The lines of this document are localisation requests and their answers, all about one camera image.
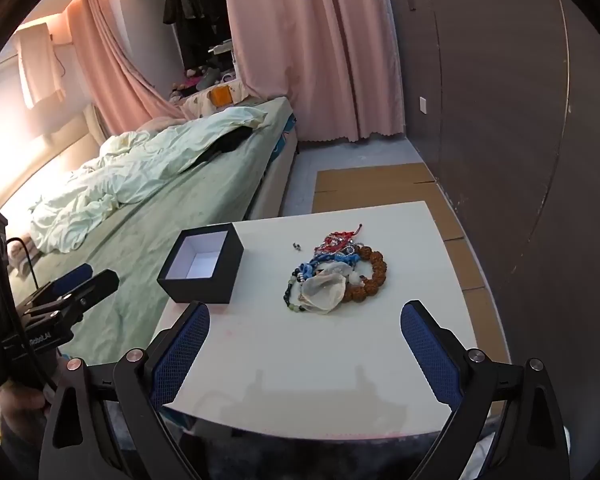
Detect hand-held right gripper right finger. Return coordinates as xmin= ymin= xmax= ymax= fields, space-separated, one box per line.
xmin=400 ymin=300 xmax=573 ymax=480

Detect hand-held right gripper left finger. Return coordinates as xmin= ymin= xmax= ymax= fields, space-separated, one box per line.
xmin=39 ymin=301 xmax=212 ymax=480

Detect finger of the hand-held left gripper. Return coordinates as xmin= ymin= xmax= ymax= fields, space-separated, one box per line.
xmin=49 ymin=263 xmax=94 ymax=296
xmin=61 ymin=269 xmax=120 ymax=311

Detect black square gift box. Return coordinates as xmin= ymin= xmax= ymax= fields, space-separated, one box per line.
xmin=157 ymin=223 xmax=244 ymax=305

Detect dark green beaded bracelet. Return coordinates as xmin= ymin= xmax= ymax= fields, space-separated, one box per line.
xmin=282 ymin=270 xmax=317 ymax=314

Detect white sheer pouch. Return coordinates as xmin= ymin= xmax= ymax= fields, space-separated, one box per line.
xmin=300 ymin=264 xmax=364 ymax=316

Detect blue cord bracelet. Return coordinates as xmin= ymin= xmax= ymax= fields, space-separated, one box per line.
xmin=295 ymin=252 xmax=361 ymax=282

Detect red string bracelet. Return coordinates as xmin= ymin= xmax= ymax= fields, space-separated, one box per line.
xmin=321 ymin=224 xmax=365 ymax=255

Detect person's left hand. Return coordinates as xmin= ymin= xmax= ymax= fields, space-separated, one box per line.
xmin=0 ymin=352 xmax=68 ymax=456

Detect beige headboard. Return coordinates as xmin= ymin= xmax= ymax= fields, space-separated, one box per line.
xmin=0 ymin=102 xmax=107 ymax=211

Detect pale green duvet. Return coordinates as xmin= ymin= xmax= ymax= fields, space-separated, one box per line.
xmin=28 ymin=105 xmax=269 ymax=254

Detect bed with green sheet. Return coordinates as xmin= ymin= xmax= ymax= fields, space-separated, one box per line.
xmin=10 ymin=96 xmax=299 ymax=367

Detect flat cardboard sheet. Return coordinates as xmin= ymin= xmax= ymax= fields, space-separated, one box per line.
xmin=311 ymin=162 xmax=512 ymax=411

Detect black garment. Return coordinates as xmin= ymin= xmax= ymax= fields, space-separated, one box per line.
xmin=199 ymin=126 xmax=257 ymax=164

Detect white hanging cloth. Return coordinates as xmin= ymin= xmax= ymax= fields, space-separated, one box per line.
xmin=15 ymin=22 xmax=67 ymax=110

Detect draped pink curtain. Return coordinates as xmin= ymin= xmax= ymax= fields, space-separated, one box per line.
xmin=66 ymin=0 xmax=192 ymax=134

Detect pile of soft toys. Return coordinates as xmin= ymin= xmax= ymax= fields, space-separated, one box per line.
xmin=168 ymin=62 xmax=242 ymax=107

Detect dark brown wardrobe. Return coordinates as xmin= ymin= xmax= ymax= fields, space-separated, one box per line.
xmin=386 ymin=0 xmax=600 ymax=411

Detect dark hanging clothes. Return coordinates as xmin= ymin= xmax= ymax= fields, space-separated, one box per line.
xmin=162 ymin=0 xmax=232 ymax=69

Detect wide pink curtain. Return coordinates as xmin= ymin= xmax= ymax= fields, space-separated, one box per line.
xmin=219 ymin=0 xmax=407 ymax=144

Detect black cable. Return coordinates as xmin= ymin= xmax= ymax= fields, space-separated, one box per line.
xmin=5 ymin=237 xmax=39 ymax=287

